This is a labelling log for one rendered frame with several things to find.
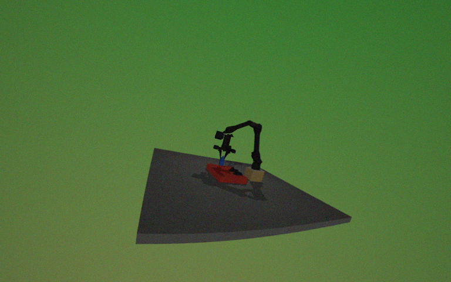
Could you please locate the red flat panel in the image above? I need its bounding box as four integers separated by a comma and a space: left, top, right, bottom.
206, 163, 248, 184

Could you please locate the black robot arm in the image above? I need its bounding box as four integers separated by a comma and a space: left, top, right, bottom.
215, 120, 262, 170

